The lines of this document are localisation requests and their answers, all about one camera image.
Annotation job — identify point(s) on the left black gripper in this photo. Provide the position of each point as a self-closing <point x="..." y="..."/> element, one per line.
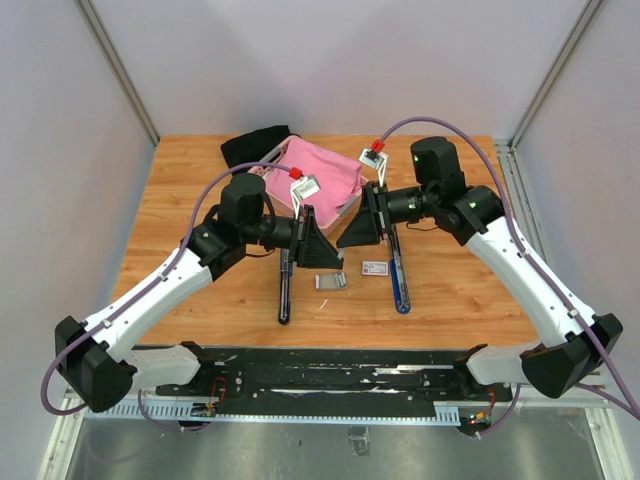
<point x="309" y="247"/>

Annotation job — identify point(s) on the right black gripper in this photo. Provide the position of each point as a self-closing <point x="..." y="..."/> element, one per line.
<point x="364" y="229"/>

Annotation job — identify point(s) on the silver staple strips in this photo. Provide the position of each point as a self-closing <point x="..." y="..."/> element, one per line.
<point x="331" y="281"/>

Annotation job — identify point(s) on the red staple box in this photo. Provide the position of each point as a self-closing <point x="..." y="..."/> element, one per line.
<point x="375" y="268"/>

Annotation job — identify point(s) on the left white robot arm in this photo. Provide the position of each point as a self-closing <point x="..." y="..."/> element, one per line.
<point x="94" y="355"/>

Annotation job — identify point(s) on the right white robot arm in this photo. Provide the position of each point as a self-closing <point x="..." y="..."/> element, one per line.
<point x="564" y="352"/>

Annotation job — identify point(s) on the pink folded cloth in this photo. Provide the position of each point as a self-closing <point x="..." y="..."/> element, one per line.
<point x="339" y="177"/>

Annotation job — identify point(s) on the pink plastic basket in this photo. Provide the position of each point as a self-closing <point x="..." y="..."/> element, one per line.
<point x="275" y="156"/>

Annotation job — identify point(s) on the black folded cloth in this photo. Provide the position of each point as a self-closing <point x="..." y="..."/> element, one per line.
<point x="253" y="146"/>

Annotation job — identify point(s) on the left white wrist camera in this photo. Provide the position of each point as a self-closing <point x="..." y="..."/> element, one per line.
<point x="302" y="187"/>

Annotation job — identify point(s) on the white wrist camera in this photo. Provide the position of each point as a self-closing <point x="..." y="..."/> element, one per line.
<point x="375" y="158"/>
<point x="302" y="187"/>

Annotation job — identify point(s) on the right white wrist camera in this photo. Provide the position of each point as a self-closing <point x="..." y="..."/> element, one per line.
<point x="375" y="158"/>

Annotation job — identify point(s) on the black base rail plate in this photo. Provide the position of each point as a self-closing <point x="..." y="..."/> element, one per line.
<point x="334" y="384"/>

